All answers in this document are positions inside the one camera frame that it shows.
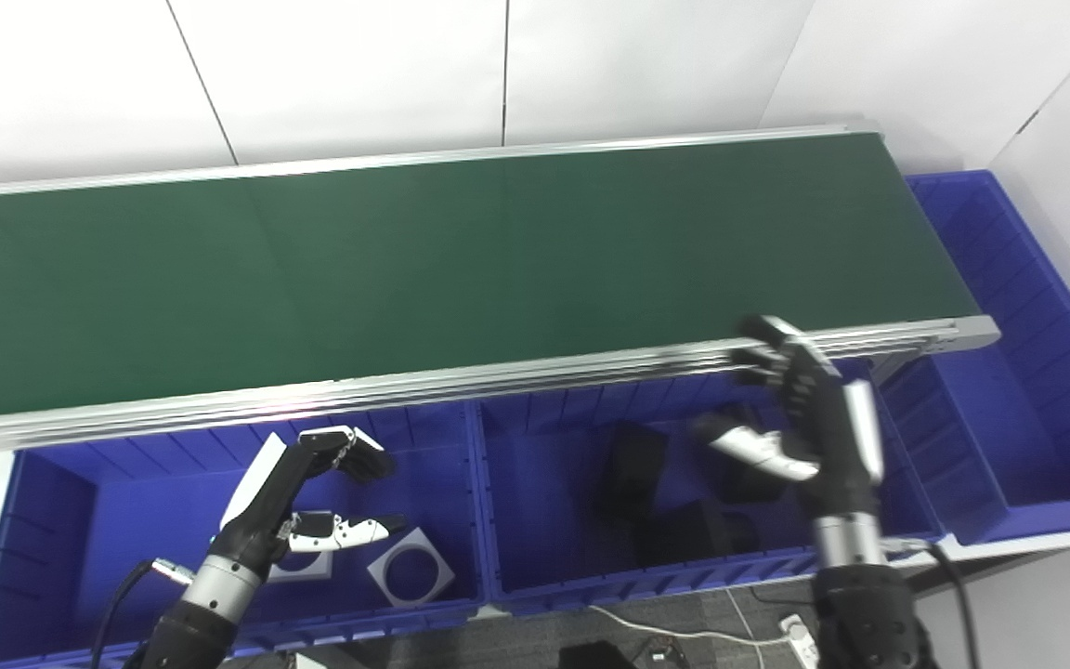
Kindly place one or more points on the white power strip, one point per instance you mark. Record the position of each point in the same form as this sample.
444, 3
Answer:
800, 641

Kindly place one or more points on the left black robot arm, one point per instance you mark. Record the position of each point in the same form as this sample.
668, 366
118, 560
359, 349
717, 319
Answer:
196, 623

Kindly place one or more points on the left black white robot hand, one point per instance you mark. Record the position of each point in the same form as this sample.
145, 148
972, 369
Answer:
256, 520

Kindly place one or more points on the green conveyor belt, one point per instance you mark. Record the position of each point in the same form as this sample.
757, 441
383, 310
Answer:
405, 395
451, 269

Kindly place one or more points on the black block with cylinder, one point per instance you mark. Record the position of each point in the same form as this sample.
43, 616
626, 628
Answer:
739, 478
632, 469
693, 534

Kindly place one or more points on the blue bin with black parts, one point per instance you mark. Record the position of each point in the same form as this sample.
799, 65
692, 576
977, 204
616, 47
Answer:
544, 520

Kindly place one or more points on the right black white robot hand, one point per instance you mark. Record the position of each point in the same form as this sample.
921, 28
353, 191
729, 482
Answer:
832, 446

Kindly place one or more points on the blue bin with white parts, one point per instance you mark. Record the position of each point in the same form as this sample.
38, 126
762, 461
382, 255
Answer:
145, 511

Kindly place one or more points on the empty blue bin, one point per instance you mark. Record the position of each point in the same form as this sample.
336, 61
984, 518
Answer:
1009, 400

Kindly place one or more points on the white square with round hole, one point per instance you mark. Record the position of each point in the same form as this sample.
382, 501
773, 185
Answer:
307, 569
386, 581

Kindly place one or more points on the small white box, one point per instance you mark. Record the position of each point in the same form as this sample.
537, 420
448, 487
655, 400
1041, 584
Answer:
321, 661

